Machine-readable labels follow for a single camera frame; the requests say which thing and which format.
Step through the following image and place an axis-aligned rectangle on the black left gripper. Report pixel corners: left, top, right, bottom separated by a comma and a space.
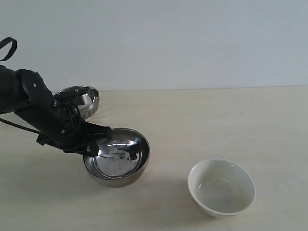
14, 101, 113, 156

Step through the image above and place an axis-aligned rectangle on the plain steel bowl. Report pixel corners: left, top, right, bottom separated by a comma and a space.
83, 128, 150, 188

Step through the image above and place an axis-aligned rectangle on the ribbed steel bowl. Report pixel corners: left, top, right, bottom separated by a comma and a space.
53, 85, 100, 120

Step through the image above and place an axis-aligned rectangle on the white ceramic bowl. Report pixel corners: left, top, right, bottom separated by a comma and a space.
187, 158, 256, 218

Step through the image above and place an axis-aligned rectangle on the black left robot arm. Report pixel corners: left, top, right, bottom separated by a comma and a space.
0, 66, 113, 157

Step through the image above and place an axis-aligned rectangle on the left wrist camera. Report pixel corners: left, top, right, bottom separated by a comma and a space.
54, 86, 92, 106

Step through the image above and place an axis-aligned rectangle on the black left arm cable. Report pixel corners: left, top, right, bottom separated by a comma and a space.
0, 37, 39, 134

